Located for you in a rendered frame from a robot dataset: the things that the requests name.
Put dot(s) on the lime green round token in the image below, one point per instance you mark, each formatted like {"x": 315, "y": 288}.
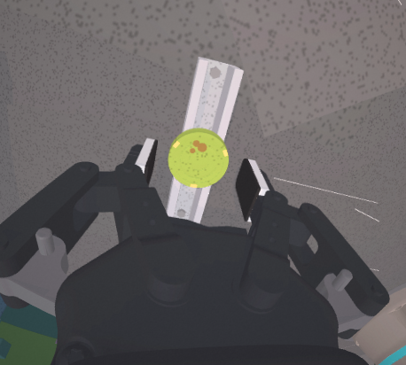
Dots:
{"x": 198, "y": 162}

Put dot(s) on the white slotted rail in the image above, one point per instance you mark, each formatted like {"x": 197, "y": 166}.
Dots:
{"x": 213, "y": 102}

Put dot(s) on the green block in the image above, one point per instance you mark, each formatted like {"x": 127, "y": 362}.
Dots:
{"x": 25, "y": 344}

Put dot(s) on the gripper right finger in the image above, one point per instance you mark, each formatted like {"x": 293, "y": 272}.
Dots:
{"x": 272, "y": 219}

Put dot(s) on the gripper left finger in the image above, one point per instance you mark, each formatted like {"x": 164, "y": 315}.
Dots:
{"x": 79, "y": 187}

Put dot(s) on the teal block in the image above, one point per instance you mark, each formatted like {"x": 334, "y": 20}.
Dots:
{"x": 28, "y": 316}

